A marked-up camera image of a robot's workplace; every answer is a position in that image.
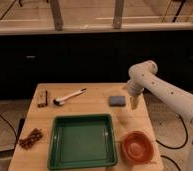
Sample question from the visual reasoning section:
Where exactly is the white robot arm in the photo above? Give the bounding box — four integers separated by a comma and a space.
126, 60, 193, 171

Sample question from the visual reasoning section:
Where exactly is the white dish brush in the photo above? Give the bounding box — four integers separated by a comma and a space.
53, 88, 86, 106

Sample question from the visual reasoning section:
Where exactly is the green plastic tray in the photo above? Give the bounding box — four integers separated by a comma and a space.
47, 114, 118, 171

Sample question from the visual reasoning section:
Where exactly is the black floor cable right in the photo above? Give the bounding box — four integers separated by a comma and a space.
155, 114, 190, 171

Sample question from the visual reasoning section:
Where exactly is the left wooden post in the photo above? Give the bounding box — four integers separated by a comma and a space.
50, 0, 63, 31

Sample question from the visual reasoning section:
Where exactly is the black floor cable left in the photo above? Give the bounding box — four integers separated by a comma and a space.
0, 105, 19, 148

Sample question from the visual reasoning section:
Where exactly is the orange plastic bowl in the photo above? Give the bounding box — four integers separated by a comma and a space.
121, 131, 154, 165

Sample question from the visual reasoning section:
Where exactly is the right wooden post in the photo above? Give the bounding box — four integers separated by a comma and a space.
113, 0, 124, 29

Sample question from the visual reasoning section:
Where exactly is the wooden post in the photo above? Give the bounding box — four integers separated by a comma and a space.
113, 0, 124, 29
50, 0, 63, 31

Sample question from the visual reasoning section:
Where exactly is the black floor cable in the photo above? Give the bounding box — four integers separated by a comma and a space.
0, 105, 19, 148
155, 114, 190, 171

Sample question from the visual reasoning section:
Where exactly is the blue-grey sponge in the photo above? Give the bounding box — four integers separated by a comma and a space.
109, 96, 126, 106

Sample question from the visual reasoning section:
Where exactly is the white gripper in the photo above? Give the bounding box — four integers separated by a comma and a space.
126, 80, 144, 110

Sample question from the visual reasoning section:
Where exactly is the brown grape bunch toy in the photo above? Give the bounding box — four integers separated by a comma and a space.
19, 128, 43, 149

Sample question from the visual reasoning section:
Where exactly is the brown chocolate bar toy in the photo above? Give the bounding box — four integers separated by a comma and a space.
37, 90, 48, 107

